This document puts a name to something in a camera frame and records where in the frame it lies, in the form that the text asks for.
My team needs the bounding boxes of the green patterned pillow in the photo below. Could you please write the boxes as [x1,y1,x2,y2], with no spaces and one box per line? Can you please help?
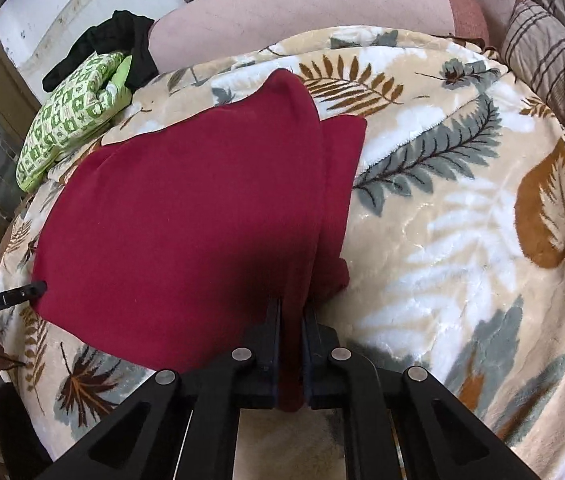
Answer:
[15,51,134,194]

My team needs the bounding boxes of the pink bolster cushion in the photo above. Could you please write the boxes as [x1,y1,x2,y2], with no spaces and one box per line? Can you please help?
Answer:
[147,0,489,72]

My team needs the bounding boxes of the leaf print beige blanket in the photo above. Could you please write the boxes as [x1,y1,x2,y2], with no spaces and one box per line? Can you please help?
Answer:
[0,25,565,480]

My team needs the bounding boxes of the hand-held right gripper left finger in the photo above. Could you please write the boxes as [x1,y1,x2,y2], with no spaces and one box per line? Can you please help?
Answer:
[55,297,283,480]

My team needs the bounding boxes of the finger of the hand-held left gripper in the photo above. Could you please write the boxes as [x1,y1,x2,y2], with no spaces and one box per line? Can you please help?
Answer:
[0,281,48,309]

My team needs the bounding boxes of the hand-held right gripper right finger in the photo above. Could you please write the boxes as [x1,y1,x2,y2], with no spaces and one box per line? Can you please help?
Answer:
[303,306,538,480]

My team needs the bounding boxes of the dark red sweater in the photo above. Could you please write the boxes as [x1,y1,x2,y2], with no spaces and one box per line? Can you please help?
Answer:
[31,67,368,413]

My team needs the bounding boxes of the black garment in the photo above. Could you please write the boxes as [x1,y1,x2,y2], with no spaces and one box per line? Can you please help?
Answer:
[42,10,159,94]

